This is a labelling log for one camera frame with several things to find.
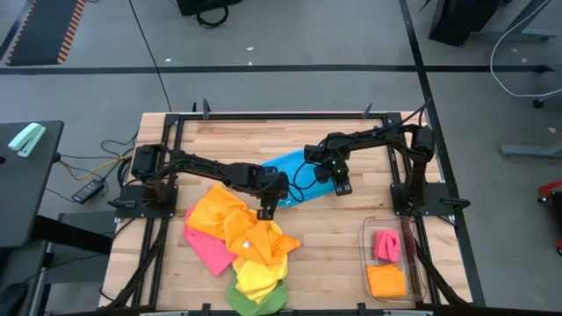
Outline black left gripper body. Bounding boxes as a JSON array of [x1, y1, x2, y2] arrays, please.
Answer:
[[244, 165, 292, 204]]

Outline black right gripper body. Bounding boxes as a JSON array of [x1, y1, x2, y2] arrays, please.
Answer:
[[303, 144, 353, 184]]

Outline blue microfiber towel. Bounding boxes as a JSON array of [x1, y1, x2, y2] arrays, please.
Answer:
[[262, 148, 339, 208]]

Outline orange microfiber towel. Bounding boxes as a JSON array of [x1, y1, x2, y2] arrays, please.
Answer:
[[223, 209, 302, 269], [186, 183, 249, 241], [366, 262, 408, 299]]

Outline pink microfiber towel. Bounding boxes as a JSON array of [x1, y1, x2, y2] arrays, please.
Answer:
[[372, 228, 403, 263], [183, 205, 239, 278]]

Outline clear plastic bin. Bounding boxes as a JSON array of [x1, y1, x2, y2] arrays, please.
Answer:
[[358, 214, 427, 304]]

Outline yellow microfiber towel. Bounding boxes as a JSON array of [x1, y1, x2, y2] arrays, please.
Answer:
[[232, 219, 289, 305]]

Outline green microfiber towel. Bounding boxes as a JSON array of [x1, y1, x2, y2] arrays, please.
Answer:
[[226, 274, 289, 316]]

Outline black equipment base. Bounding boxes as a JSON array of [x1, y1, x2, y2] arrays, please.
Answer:
[[177, 0, 243, 18]]

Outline grey desk foot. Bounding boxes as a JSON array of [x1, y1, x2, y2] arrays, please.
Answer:
[[500, 143, 562, 159]]

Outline black cabinet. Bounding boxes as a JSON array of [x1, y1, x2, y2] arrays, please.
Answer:
[[429, 0, 500, 48]]

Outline black desk foot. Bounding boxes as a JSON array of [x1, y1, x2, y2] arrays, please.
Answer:
[[32, 213, 118, 256]]

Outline red cart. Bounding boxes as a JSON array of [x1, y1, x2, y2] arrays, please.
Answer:
[[538, 178, 562, 257]]

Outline black side desk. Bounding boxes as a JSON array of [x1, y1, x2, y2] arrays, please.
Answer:
[[0, 120, 65, 249]]

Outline mint green stapler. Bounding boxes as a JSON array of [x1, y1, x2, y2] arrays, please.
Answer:
[[7, 122, 47, 158]]

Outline black orange-striped floor mat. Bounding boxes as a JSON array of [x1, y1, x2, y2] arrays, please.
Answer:
[[5, 0, 87, 68]]

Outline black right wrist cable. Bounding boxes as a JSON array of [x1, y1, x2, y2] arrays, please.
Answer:
[[291, 160, 324, 204]]

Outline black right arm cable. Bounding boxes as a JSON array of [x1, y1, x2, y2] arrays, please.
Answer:
[[411, 98, 434, 129]]

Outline black coiled cable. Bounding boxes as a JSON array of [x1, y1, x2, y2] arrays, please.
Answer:
[[195, 4, 230, 30]]

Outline long black floor cable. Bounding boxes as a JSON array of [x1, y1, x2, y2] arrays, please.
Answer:
[[127, 0, 173, 113]]

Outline thin black cable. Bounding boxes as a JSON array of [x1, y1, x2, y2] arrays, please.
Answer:
[[59, 152, 133, 162]]

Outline yellow cable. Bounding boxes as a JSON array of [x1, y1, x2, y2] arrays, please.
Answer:
[[59, 153, 134, 183]]

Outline white floor cable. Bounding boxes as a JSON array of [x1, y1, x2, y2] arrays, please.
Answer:
[[489, 0, 562, 99]]

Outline grey desk frame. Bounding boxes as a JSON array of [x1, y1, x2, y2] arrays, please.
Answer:
[[478, 0, 558, 43]]

